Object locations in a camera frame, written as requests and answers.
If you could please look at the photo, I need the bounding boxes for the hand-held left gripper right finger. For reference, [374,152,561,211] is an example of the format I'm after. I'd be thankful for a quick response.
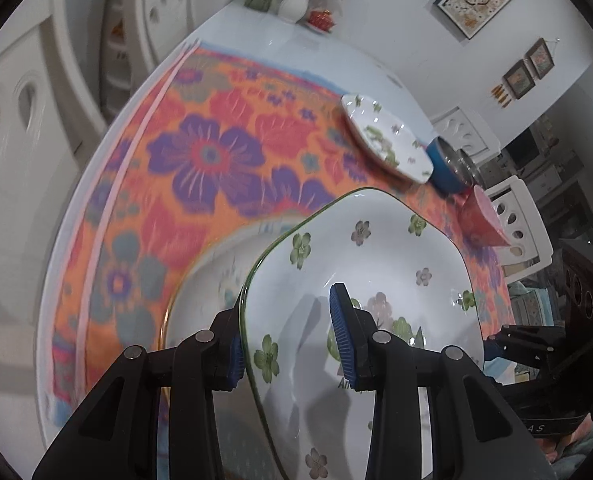
[329,282,559,480]

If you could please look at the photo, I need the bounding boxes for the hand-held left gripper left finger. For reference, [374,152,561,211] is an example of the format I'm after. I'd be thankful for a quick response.
[31,307,247,480]

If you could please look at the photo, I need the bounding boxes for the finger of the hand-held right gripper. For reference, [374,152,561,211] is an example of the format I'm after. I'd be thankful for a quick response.
[483,325,567,376]

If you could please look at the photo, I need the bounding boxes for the large white floral square plate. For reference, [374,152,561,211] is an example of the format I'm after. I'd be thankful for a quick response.
[239,187,487,480]

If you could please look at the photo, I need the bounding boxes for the pink steel bowl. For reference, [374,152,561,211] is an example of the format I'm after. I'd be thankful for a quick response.
[457,185,512,248]

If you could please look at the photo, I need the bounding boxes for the blue steel bowl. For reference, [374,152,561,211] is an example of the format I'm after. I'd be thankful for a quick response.
[425,136,478,196]

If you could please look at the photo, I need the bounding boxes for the person's right hand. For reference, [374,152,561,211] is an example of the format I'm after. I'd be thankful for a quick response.
[551,417,593,466]

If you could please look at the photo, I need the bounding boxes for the white round plate gold rim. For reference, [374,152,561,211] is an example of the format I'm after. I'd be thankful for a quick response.
[161,217,307,480]

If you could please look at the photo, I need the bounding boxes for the white carved chair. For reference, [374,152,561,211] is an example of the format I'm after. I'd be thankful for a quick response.
[0,0,107,261]
[431,106,502,161]
[99,0,250,121]
[486,176,554,283]

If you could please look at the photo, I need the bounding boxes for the orange floral tablecloth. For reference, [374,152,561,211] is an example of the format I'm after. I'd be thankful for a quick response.
[46,40,517,431]

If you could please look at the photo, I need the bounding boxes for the small white floral square plate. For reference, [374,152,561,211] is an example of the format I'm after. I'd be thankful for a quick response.
[340,92,434,184]

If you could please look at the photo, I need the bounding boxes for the small framed picture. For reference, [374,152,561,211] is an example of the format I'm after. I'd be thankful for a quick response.
[503,60,535,100]
[525,38,554,79]

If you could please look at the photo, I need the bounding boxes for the small red dish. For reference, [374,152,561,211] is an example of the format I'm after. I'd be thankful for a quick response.
[306,8,337,33]

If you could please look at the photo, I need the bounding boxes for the white vase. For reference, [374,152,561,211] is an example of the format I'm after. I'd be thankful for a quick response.
[278,0,313,24]

